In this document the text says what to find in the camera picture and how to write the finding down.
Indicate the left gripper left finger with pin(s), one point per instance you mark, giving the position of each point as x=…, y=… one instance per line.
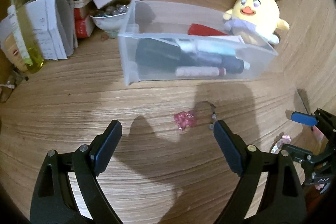
x=53, y=200

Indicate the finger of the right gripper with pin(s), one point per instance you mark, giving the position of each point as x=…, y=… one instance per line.
x=308, y=120
x=297, y=154

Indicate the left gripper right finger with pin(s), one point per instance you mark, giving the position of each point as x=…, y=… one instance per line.
x=282, y=200

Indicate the dark purple bottle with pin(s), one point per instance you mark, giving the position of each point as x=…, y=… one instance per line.
x=231, y=64

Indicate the pale teal tube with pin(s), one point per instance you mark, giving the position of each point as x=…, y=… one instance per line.
x=206, y=46

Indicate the beige cylindrical tube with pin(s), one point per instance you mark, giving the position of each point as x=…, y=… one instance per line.
x=200, y=72

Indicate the red foil pouch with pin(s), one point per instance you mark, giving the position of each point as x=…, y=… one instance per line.
x=202, y=30

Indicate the green glass bottle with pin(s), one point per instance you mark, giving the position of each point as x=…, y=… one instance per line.
x=153, y=55

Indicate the wooden tag keychain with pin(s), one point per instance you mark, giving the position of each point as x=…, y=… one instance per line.
x=205, y=111

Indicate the person's right hand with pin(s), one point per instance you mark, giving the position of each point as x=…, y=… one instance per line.
x=319, y=136

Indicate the yellow chick plush toy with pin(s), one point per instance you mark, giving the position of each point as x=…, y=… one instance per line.
x=255, y=21

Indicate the eyeglasses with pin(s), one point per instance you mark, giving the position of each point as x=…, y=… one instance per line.
x=15, y=78

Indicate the yellow spray bottle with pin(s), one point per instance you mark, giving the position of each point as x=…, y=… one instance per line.
x=24, y=37

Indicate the clear plastic storage bin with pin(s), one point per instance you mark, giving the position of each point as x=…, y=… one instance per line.
x=169, y=22

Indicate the folded white paper booklet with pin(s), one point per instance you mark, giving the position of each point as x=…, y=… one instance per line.
x=53, y=28

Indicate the white bowl of stones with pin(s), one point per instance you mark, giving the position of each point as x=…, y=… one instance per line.
x=111, y=18

